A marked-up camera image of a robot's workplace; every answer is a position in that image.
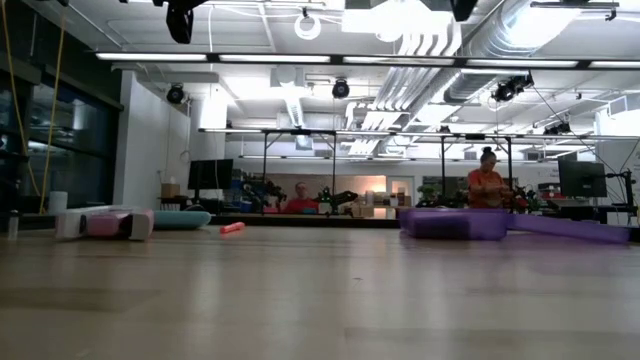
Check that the teal calculator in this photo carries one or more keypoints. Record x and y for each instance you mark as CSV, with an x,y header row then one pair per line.
x,y
182,220

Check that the pink and white stapler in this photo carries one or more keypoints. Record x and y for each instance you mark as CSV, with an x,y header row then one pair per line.
x,y
107,225

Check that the purple plastic pencil case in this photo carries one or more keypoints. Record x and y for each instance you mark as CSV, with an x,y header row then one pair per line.
x,y
450,225

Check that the black background robot arm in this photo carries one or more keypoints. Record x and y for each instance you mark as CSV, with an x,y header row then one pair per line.
x,y
340,200
262,192

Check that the long linear ceiling light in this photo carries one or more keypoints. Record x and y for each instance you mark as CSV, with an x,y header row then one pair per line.
x,y
150,57

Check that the black round ceiling fixture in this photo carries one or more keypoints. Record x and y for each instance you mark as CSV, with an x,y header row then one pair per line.
x,y
176,94
340,89

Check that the black ceiling spotlight cluster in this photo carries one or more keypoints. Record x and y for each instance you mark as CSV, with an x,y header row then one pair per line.
x,y
510,89

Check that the black computer monitor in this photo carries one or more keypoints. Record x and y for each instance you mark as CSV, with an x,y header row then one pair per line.
x,y
210,174
582,177

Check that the cardboard box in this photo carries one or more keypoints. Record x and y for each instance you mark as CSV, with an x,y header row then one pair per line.
x,y
170,190

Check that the person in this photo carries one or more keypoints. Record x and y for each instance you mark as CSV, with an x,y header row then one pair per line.
x,y
482,187
300,204

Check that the small background plant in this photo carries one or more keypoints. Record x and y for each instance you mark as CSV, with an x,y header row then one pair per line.
x,y
426,194

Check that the orange highlighter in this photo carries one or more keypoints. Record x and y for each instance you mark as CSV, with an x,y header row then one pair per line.
x,y
232,228

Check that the white paper roll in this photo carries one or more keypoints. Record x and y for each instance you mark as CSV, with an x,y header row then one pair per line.
x,y
58,200

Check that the pale bottle with dark cap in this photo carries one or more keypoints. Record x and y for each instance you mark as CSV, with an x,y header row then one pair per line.
x,y
13,227

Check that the silver ventilation duct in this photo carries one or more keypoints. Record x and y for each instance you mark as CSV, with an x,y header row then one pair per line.
x,y
500,40

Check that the black background workstation frame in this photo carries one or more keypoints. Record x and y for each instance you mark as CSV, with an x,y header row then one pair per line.
x,y
334,160

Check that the black metal table frame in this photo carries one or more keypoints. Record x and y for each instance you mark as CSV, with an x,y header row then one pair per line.
x,y
310,221

